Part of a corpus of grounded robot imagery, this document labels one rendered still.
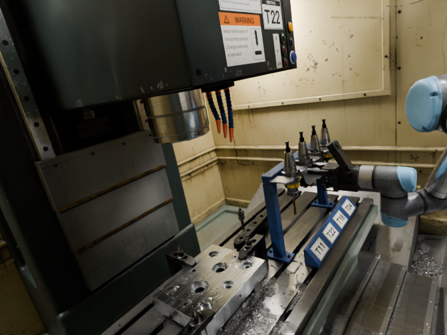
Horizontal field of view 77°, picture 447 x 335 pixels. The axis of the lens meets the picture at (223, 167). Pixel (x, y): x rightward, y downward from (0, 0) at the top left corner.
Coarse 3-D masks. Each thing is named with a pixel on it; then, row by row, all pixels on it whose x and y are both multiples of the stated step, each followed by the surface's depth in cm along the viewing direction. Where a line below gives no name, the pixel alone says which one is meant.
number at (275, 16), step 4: (272, 8) 72; (276, 8) 73; (272, 12) 72; (276, 12) 74; (272, 16) 72; (276, 16) 74; (280, 16) 75; (272, 20) 72; (276, 20) 74; (280, 20) 75; (272, 24) 72; (276, 24) 74; (280, 24) 75
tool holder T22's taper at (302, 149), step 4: (300, 144) 102; (304, 144) 101; (300, 148) 102; (304, 148) 101; (300, 152) 102; (304, 152) 102; (308, 152) 102; (300, 156) 102; (304, 156) 102; (308, 156) 102; (300, 160) 103; (304, 160) 102
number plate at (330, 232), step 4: (328, 224) 110; (328, 228) 108; (332, 228) 109; (324, 232) 106; (328, 232) 107; (332, 232) 108; (336, 232) 109; (328, 236) 105; (332, 236) 106; (336, 236) 108; (332, 240) 105
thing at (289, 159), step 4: (284, 152) 94; (288, 152) 93; (292, 152) 94; (284, 156) 95; (288, 156) 93; (292, 156) 94; (284, 160) 95; (288, 160) 94; (292, 160) 94; (284, 164) 95; (288, 164) 94; (292, 164) 94; (284, 168) 96; (288, 168) 94; (292, 168) 94; (296, 168) 95; (288, 172) 94; (292, 172) 94
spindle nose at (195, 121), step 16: (160, 96) 68; (176, 96) 68; (192, 96) 70; (160, 112) 69; (176, 112) 69; (192, 112) 70; (160, 128) 71; (176, 128) 70; (192, 128) 71; (208, 128) 76
